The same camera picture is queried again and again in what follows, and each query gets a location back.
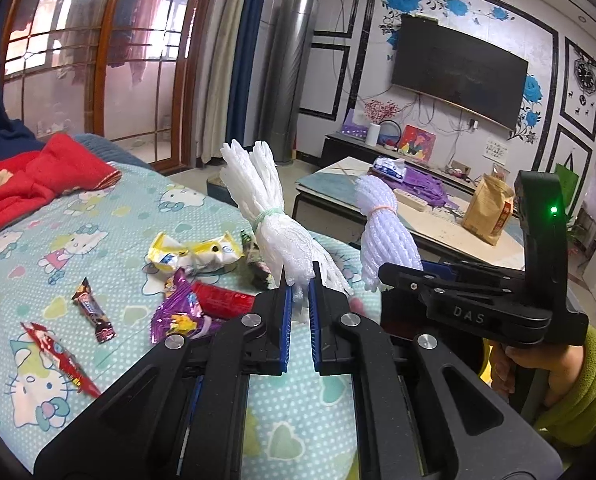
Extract white power strip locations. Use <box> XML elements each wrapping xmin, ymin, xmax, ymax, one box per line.
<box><xmin>394</xmin><ymin>187</ymin><xmax>431</xmax><ymax>213</ymax></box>

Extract blue white tissue pack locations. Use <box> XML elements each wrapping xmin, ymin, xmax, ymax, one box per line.
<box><xmin>373</xmin><ymin>156</ymin><xmax>409</xmax><ymax>181</ymax></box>

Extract wooden glass sliding door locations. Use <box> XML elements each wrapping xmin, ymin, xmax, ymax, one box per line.
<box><xmin>0</xmin><ymin>0</ymin><xmax>223</xmax><ymax>171</ymax></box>

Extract purple snack wrapper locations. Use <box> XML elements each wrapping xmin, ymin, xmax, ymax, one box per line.
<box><xmin>150</xmin><ymin>267</ymin><xmax>223</xmax><ymax>346</ymax></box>

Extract grey standing air conditioner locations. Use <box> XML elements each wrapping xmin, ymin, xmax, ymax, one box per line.
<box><xmin>255</xmin><ymin>0</ymin><xmax>319</xmax><ymax>165</ymax></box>

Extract round ring ornament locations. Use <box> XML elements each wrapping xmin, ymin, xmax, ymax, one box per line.
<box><xmin>379</xmin><ymin>120</ymin><xmax>403</xmax><ymax>152</ymax></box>

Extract beige curtain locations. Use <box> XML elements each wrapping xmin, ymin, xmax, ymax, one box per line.
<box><xmin>200</xmin><ymin>0</ymin><xmax>259</xmax><ymax>163</ymax></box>

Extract yellow white snack wrapper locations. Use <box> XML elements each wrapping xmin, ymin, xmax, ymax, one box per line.
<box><xmin>145</xmin><ymin>231</ymin><xmax>243</xmax><ymax>277</ymax></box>

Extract red blanket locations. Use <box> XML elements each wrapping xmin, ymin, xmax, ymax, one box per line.
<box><xmin>0</xmin><ymin>132</ymin><xmax>124</xmax><ymax>241</ymax></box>

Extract person's right hand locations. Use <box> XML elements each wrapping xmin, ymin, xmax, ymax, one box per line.
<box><xmin>488</xmin><ymin>344</ymin><xmax>587</xmax><ymax>407</ymax></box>

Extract blue square stool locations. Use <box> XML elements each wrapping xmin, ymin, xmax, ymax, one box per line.
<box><xmin>205</xmin><ymin>175</ymin><xmax>239</xmax><ymax>208</ymax></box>

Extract purple cloth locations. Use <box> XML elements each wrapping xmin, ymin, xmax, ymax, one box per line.
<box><xmin>378</xmin><ymin>162</ymin><xmax>451</xmax><ymax>211</ymax></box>

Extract small white foam net bundle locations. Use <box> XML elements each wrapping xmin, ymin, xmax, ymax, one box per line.
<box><xmin>354</xmin><ymin>174</ymin><xmax>425</xmax><ymax>293</ymax></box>

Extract green shopping bag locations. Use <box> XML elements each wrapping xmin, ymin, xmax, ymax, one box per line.
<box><xmin>552</xmin><ymin>152</ymin><xmax>583</xmax><ymax>206</ymax></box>

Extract marble top coffee table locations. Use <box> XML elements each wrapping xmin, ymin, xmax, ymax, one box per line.
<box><xmin>293</xmin><ymin>156</ymin><xmax>526</xmax><ymax>271</ymax></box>

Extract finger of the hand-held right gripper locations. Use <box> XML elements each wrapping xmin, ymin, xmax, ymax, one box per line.
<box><xmin>421</xmin><ymin>260</ymin><xmax>527</xmax><ymax>285</ymax></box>
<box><xmin>378</xmin><ymin>262</ymin><xmax>479</xmax><ymax>307</ymax></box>

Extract pink flower sprigs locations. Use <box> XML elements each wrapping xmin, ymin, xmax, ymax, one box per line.
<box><xmin>363</xmin><ymin>99</ymin><xmax>403</xmax><ymax>126</ymax></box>

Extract red snack packet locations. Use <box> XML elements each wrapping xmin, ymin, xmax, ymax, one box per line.
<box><xmin>190</xmin><ymin>281</ymin><xmax>256</xmax><ymax>320</ymax></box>

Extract black wall clock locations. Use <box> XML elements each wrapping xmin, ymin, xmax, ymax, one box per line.
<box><xmin>572</xmin><ymin>55</ymin><xmax>596</xmax><ymax>96</ymax></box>

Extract large white foam net bundle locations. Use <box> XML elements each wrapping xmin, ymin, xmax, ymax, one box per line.
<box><xmin>219</xmin><ymin>139</ymin><xmax>356</xmax><ymax>308</ymax></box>

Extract brown paper bag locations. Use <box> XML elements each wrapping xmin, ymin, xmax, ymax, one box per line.
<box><xmin>460</xmin><ymin>172</ymin><xmax>516</xmax><ymax>247</ymax></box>

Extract brown candy wrapper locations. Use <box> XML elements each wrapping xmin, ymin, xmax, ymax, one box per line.
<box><xmin>73</xmin><ymin>277</ymin><xmax>116</xmax><ymax>345</ymax></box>

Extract wall-mounted television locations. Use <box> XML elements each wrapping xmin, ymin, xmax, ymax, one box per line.
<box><xmin>390</xmin><ymin>12</ymin><xmax>529</xmax><ymax>131</ymax></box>

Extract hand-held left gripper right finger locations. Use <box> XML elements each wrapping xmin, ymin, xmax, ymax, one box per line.
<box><xmin>308</xmin><ymin>277</ymin><xmax>563</xmax><ymax>480</ymax></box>

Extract person's right forearm green sleeve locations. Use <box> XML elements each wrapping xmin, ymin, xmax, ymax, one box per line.
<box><xmin>480</xmin><ymin>325</ymin><xmax>596</xmax><ymax>448</ymax></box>

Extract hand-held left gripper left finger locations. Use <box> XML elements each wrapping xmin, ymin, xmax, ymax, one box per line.
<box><xmin>33</xmin><ymin>285</ymin><xmax>293</xmax><ymax>480</ymax></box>

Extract dark television stand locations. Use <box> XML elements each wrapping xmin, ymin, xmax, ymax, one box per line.
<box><xmin>320</xmin><ymin>132</ymin><xmax>483</xmax><ymax>196</ymax></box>

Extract long red cartoon wrapper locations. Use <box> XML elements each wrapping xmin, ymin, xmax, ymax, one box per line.
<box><xmin>20</xmin><ymin>321</ymin><xmax>101</xmax><ymax>398</ymax></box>

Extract purple box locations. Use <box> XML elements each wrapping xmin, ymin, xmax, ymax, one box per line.
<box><xmin>340</xmin><ymin>109</ymin><xmax>371</xmax><ymax>138</ymax></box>

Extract green black snack wrapper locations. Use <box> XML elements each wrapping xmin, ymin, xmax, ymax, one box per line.
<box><xmin>240</xmin><ymin>230</ymin><xmax>279</xmax><ymax>291</ymax></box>

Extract colourful painting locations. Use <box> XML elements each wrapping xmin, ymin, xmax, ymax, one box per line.
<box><xmin>398</xmin><ymin>125</ymin><xmax>436</xmax><ymax>163</ymax></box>

